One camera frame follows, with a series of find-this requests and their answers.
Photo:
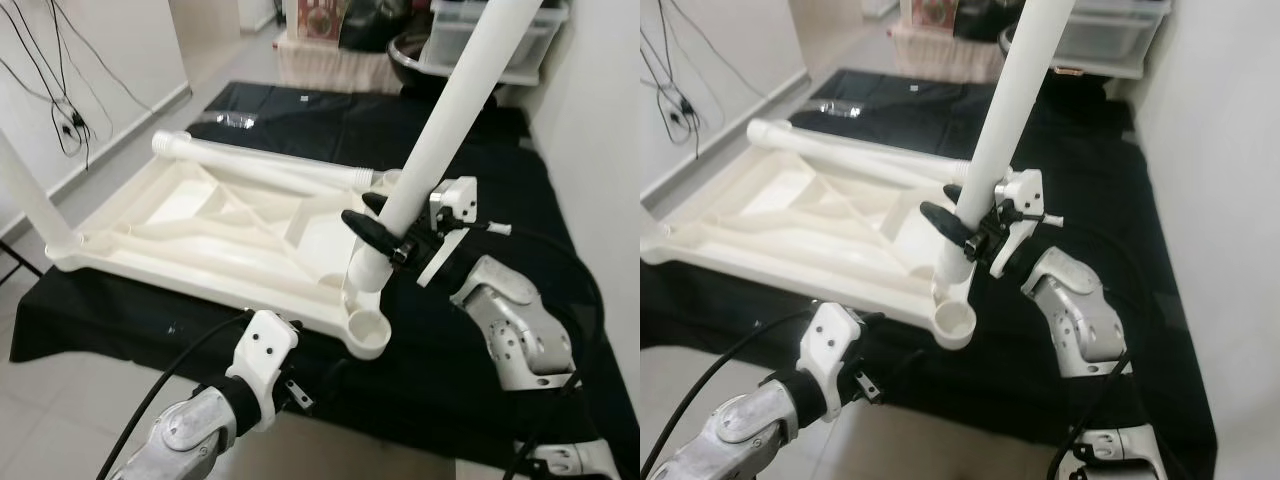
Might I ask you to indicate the woven wicker bench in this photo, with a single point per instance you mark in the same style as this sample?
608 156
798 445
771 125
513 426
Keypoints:
330 70
940 55

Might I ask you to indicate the black round bowl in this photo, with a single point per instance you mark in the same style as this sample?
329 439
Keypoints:
415 65

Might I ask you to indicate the red printed cardboard box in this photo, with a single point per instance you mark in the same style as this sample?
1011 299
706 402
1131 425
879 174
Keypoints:
318 18
935 12

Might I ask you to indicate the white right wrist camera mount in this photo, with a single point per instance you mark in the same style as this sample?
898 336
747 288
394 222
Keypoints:
455 200
1022 190

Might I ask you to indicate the black plastic bag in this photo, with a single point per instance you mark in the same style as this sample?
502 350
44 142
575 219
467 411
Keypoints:
985 18
375 25

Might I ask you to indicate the white shelf board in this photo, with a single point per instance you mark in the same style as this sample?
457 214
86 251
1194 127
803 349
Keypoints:
530 75
1110 68

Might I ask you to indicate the black table cloth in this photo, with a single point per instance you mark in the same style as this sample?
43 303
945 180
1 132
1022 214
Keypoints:
510 150
1100 160

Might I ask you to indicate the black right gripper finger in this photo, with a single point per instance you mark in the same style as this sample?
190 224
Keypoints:
372 232
380 202
955 194
950 225

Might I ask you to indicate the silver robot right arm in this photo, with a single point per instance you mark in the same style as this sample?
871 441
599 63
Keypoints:
515 320
1085 310

